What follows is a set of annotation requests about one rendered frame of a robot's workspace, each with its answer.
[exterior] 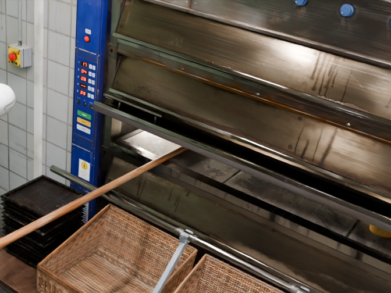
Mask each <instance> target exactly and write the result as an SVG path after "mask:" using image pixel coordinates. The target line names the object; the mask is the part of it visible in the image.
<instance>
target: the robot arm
mask: <svg viewBox="0 0 391 293"><path fill-rule="evenodd" d="M15 100H16V98H15V93H14V92H13V90H12V89H11V88H10V87H9V86H7V85H5V84H1V83H0V117H1V116H3V115H5V114H7V113H8V112H9V111H10V110H11V109H12V108H13V106H14V104H15Z"/></svg>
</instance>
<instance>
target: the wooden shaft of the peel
mask: <svg viewBox="0 0 391 293"><path fill-rule="evenodd" d="M185 150H187V148H184V147H182V146H180V147H178V148H176V149H174V150H172V151H170V152H168V153H166V154H164V155H162V156H160V157H158V158H156V159H154V160H152V161H150V162H149V163H147V164H145V165H143V166H141V167H139V168H137V169H135V170H133V171H131V172H129V173H127V174H125V175H124V176H122V177H119V178H117V179H116V180H113V181H111V182H110V183H108V184H106V185H104V186H102V187H100V188H98V189H96V190H94V191H92V192H90V193H88V194H86V195H85V196H83V197H81V198H79V199H77V200H75V201H73V202H71V203H69V204H67V205H65V206H63V207H61V208H59V209H57V210H55V211H53V212H51V213H49V214H47V215H45V216H43V217H42V218H40V219H38V220H36V221H34V222H32V223H30V224H28V225H26V226H24V227H22V228H20V229H18V230H16V231H14V232H12V233H10V234H8V235H6V236H4V237H2V238H0V249H1V248H3V247H4V246H6V245H8V244H10V243H12V242H14V241H16V240H18V239H19V238H21V237H23V236H25V235H27V234H29V233H31V232H33V231H34V230H36V229H38V228H40V227H42V226H44V225H46V224H48V223H50V222H52V221H53V220H55V219H57V218H59V217H61V216H63V215H65V214H67V213H69V212H71V211H72V210H74V209H76V208H78V207H80V206H81V205H84V204H85V203H87V202H89V201H91V200H93V199H95V198H97V197H99V196H100V195H102V194H104V193H106V192H108V191H110V190H112V189H114V188H116V187H118V186H119V185H121V184H123V183H125V182H127V181H129V180H131V179H133V178H135V177H137V176H138V175H140V174H142V173H144V172H146V171H147V170H149V169H152V168H153V167H155V166H157V165H159V164H161V163H163V162H165V161H167V160H168V159H170V158H172V157H174V156H176V155H178V154H180V153H182V152H184V151H185Z"/></svg>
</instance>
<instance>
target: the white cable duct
mask: <svg viewBox="0 0 391 293"><path fill-rule="evenodd" d="M43 24H44V0H34V179H35V178H37V177H39V176H41V175H42V81H43Z"/></svg>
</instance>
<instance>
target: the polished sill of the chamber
mask: <svg viewBox="0 0 391 293"><path fill-rule="evenodd" d="M110 149H112V150H114V151H116V152H119V153H121V154H123V155H126V156H128V157H130V158H132V159H134V160H137V161H139V162H141V163H143V164H147V163H149V162H150V161H152V160H154V159H156V158H158V157H160V156H158V155H156V154H154V153H152V152H149V151H146V150H145V149H142V148H140V147H137V146H135V145H133V144H131V143H128V142H126V141H124V140H121V139H119V138H118V139H116V140H113V141H111V147H110ZM153 168H155V169H157V170H159V171H161V172H163V173H166V174H168V175H170V176H172V177H174V178H177V179H179V180H182V181H184V182H185V183H188V184H190V185H193V186H195V187H197V188H199V189H201V190H203V191H206V192H208V193H210V194H212V195H215V196H217V197H219V198H222V199H224V200H226V201H228V202H230V203H233V204H235V205H237V206H239V207H241V208H244V209H246V210H249V211H251V212H253V213H255V214H257V215H259V216H262V217H264V218H266V219H268V220H270V221H273V222H275V223H277V224H280V225H281V226H284V227H286V228H289V229H291V230H293V231H295V232H297V233H300V234H302V235H304V236H306V237H308V238H311V239H313V240H315V241H318V242H320V243H322V244H324V245H326V246H329V247H331V248H333V249H335V250H337V251H340V252H342V253H345V254H346V255H349V256H351V257H353V258H355V259H358V260H360V261H362V262H364V263H366V264H369V265H371V266H373V267H376V268H377V269H380V270H382V271H385V272H387V273H389V274H391V256H389V255H387V254H385V253H383V252H380V251H377V250H376V249H373V248H371V247H369V246H366V245H364V244H362V243H359V242H357V241H355V240H352V239H350V238H348V237H345V236H343V235H341V234H338V233H336V232H334V231H332V230H329V229H327V228H325V227H322V226H320V225H318V224H315V223H313V222H311V221H309V220H306V219H303V218H302V217H299V216H297V215H294V214H292V213H290V212H288V211H285V210H283V209H281V208H279V207H276V206H274V205H271V204H270V203H267V202H264V201H262V200H260V199H258V198H255V197H253V196H251V195H249V194H246V193H244V192H241V191H239V190H237V189H235V188H232V187H230V186H228V185H225V184H223V183H220V182H218V181H216V180H214V179H211V178H209V177H207V176H205V175H202V174H200V173H197V172H196V171H193V170H190V169H188V168H186V167H184V166H181V165H179V164H177V163H175V162H172V161H170V160H167V161H165V162H163V163H161V164H159V165H157V166H155V167H153Z"/></svg>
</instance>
